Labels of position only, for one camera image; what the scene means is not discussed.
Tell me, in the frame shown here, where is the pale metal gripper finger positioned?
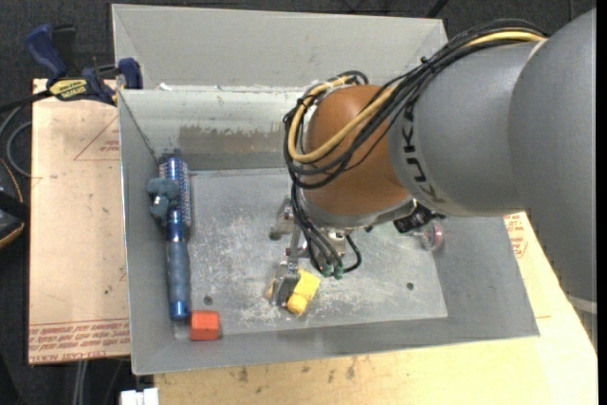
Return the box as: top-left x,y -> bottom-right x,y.
284,260 -> 304,308
272,268 -> 289,305

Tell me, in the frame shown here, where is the yellow toy block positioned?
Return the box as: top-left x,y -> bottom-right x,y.
266,268 -> 322,316

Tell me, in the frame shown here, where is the orange-red block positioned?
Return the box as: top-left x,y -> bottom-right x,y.
188,309 -> 223,341

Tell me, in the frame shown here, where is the blue round hairbrush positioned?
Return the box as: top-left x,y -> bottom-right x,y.
157,153 -> 193,322

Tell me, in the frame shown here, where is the clear glass with pink base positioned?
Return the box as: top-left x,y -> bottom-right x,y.
418,222 -> 446,251

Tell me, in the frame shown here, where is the grey-blue toy animal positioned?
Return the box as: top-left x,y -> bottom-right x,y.
145,176 -> 182,220

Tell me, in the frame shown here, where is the grey metal bin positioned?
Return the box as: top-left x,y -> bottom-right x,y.
111,3 -> 542,377

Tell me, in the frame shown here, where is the brown cardboard board, red print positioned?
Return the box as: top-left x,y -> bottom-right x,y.
27,77 -> 132,366

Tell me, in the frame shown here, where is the black cylinder on white bracket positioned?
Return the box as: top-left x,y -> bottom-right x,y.
392,205 -> 434,235

